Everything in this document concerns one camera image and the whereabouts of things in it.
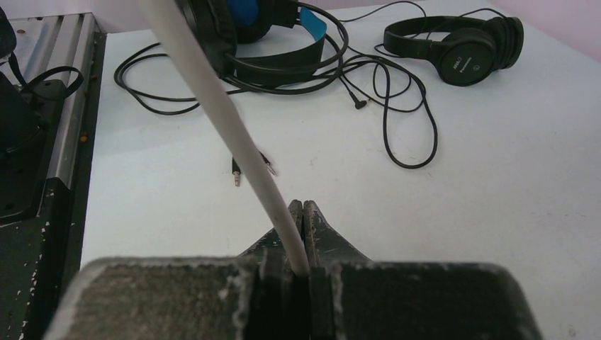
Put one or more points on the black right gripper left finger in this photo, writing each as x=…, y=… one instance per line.
x=180, y=297

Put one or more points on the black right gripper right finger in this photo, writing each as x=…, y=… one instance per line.
x=354, y=297

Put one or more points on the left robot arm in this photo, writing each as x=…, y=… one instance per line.
x=29, y=123

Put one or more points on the blue black headphones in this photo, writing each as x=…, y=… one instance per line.
x=276, y=47

